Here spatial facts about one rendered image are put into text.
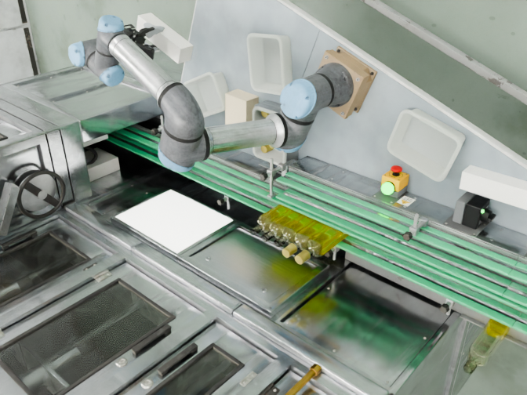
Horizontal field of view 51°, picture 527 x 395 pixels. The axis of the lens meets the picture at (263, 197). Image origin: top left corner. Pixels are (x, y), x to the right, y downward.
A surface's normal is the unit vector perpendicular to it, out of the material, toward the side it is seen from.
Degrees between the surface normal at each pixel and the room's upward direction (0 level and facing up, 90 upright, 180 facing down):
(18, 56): 90
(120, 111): 90
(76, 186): 90
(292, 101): 8
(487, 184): 0
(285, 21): 0
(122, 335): 90
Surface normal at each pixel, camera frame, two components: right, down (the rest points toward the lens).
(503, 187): -0.66, 0.38
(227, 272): 0.00, -0.86
